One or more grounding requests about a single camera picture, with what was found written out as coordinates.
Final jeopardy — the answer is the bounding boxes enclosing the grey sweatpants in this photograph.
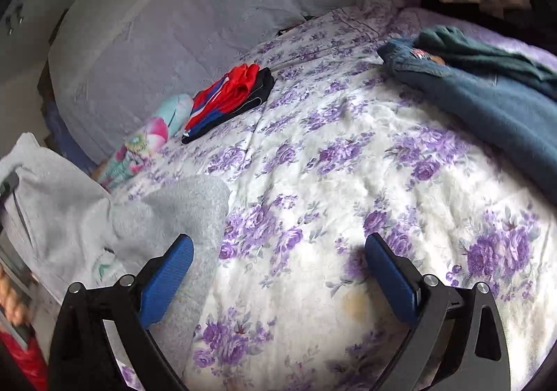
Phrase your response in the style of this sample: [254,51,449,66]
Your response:
[1,134,229,375]

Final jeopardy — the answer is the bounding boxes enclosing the folded teal floral blanket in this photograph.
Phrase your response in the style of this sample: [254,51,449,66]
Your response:
[93,94,194,192]

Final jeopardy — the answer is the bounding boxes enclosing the purple floral bedspread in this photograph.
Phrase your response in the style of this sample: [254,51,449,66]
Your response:
[116,0,556,390]

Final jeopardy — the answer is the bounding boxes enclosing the folded red blue shorts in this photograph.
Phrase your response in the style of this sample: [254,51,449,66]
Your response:
[183,64,260,137]

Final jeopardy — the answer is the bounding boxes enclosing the blue denim jeans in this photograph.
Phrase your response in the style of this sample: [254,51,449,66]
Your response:
[378,39,556,203]

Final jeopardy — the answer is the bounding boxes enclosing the folded black garment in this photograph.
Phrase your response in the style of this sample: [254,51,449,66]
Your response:
[181,68,275,144]

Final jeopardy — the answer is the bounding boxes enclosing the dark green garment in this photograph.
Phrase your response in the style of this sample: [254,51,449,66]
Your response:
[414,25,556,101]

